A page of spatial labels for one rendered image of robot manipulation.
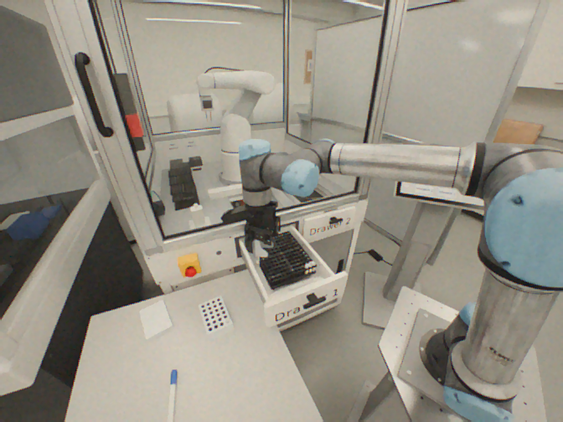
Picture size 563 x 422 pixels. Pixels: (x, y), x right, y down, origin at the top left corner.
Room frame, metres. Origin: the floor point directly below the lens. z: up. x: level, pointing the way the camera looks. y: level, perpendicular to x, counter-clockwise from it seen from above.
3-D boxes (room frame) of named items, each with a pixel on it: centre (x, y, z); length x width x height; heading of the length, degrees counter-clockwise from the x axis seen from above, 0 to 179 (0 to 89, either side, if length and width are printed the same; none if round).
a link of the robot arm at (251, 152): (0.49, 0.06, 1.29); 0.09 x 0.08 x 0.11; 53
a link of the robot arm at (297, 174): (0.45, -0.03, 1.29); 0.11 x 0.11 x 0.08; 53
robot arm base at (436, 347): (0.26, -0.51, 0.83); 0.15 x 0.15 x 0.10
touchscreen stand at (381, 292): (0.98, -0.87, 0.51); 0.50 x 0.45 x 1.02; 160
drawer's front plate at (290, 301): (0.42, -0.08, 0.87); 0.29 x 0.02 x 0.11; 115
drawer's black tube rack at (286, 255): (0.60, 0.00, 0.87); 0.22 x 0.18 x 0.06; 25
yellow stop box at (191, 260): (0.56, 0.34, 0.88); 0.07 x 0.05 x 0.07; 115
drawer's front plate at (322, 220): (0.85, -0.24, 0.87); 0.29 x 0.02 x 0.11; 115
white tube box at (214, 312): (0.42, 0.23, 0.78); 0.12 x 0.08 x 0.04; 30
